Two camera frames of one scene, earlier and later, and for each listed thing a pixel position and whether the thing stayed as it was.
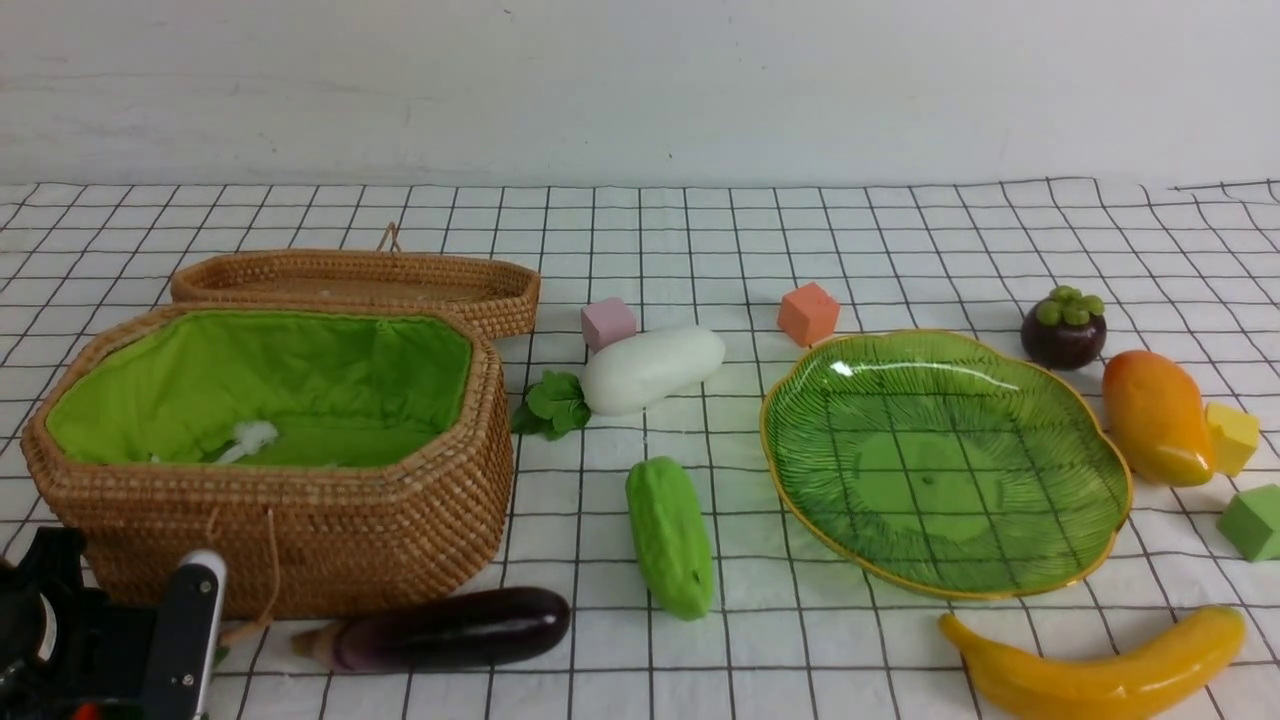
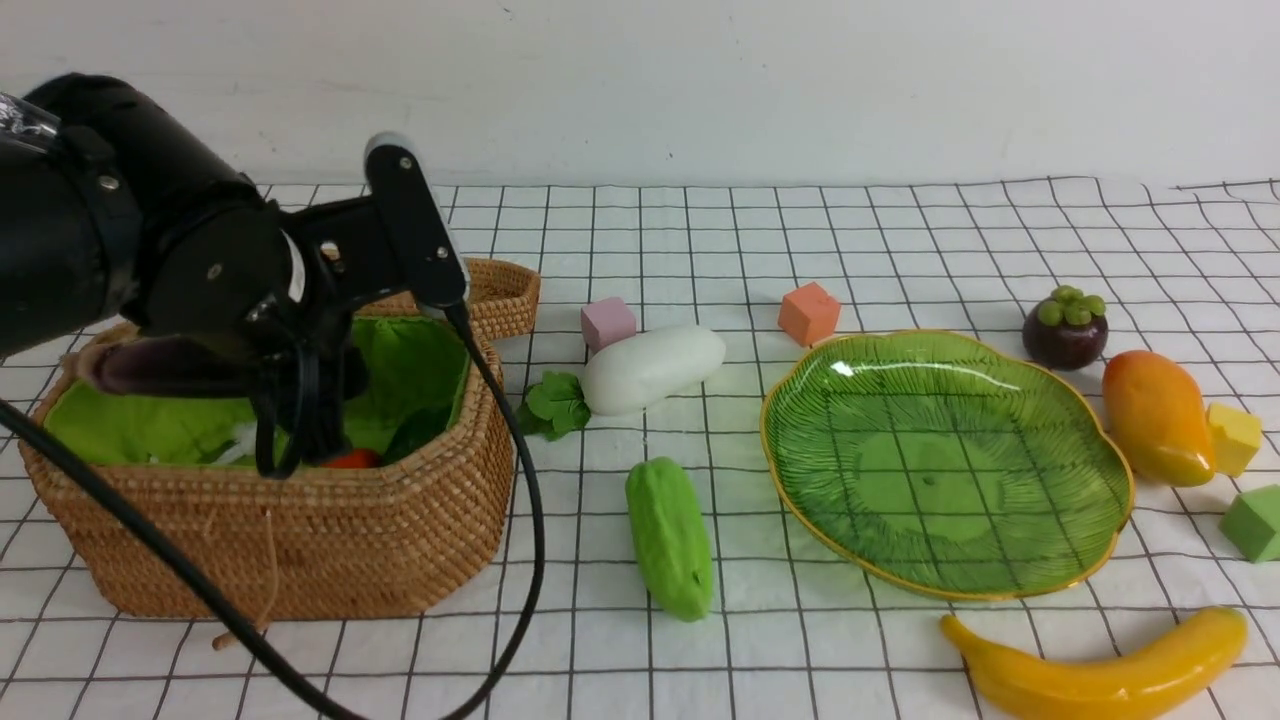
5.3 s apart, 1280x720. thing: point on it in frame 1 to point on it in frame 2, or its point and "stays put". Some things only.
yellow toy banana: [1146, 682] stays put
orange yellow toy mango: [1157, 419] stays put
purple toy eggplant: [448, 629] to [174, 366]
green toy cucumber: [673, 536] stays put
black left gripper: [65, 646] to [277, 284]
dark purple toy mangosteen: [1065, 331] stays put
